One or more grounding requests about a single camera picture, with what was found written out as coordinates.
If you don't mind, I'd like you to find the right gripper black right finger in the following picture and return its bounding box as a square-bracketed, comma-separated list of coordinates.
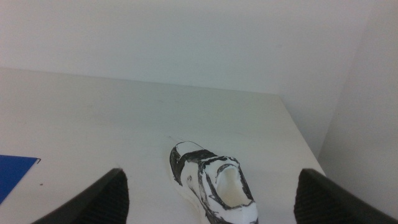
[293, 168, 398, 224]

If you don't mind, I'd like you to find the white and black shoe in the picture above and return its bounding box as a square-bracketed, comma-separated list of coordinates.
[169, 141, 259, 224]

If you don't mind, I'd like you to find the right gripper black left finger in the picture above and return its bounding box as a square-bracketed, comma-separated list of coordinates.
[30, 168, 130, 224]

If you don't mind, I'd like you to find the blue mat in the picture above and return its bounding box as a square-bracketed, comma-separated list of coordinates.
[0, 154, 42, 205]

